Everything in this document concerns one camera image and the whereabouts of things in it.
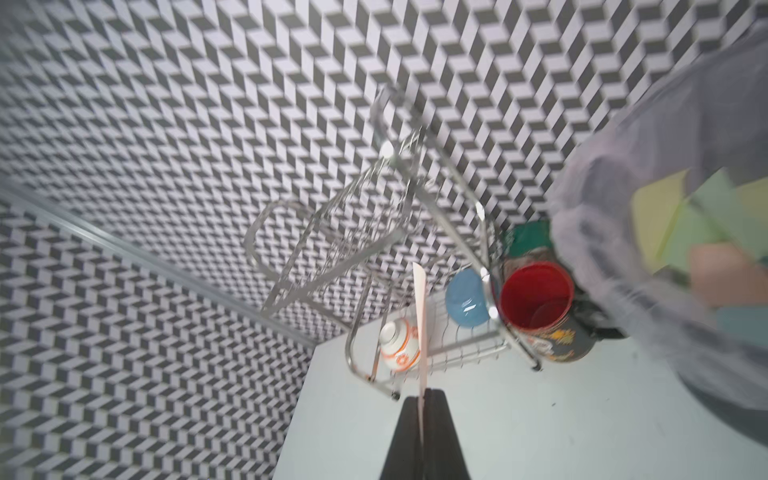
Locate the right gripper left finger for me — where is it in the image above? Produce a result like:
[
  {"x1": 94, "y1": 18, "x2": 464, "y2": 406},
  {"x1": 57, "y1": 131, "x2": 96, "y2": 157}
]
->
[{"x1": 379, "y1": 397, "x2": 420, "y2": 480}]

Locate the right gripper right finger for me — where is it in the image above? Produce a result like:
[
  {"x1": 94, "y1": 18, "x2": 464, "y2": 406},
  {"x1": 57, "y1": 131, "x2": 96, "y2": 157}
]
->
[{"x1": 424, "y1": 389, "x2": 470, "y2": 480}]

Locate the pink sticky note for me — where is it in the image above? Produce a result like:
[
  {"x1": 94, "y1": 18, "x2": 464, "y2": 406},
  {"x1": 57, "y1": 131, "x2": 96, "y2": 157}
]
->
[{"x1": 412, "y1": 263, "x2": 428, "y2": 445}]

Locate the discarded sticky notes pile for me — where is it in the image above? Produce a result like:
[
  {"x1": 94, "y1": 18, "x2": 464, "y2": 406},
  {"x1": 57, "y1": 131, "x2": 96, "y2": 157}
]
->
[{"x1": 630, "y1": 169, "x2": 767, "y2": 347}]

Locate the white orange patterned bowl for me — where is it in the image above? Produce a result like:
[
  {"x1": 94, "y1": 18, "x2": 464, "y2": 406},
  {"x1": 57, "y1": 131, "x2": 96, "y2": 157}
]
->
[{"x1": 379, "y1": 317, "x2": 420, "y2": 373}]

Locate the blue bowl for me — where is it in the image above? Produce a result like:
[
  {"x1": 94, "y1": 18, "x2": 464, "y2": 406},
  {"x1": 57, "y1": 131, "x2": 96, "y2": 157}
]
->
[{"x1": 445, "y1": 268, "x2": 490, "y2": 328}]

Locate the red interior mug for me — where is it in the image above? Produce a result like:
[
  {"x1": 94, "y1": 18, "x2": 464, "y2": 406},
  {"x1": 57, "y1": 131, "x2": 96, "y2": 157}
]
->
[{"x1": 498, "y1": 261, "x2": 595, "y2": 363}]

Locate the metal dish rack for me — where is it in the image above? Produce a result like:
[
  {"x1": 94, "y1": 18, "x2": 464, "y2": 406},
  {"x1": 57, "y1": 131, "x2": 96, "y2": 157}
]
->
[{"x1": 243, "y1": 84, "x2": 542, "y2": 400}]

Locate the green snack bag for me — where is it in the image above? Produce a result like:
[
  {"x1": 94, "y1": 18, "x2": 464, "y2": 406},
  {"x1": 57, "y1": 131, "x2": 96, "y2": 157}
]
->
[{"x1": 501, "y1": 220, "x2": 554, "y2": 259}]

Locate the mesh trash bin with liner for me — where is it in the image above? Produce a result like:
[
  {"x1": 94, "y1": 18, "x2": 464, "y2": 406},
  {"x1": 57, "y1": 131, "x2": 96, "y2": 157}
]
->
[{"x1": 547, "y1": 23, "x2": 767, "y2": 444}]

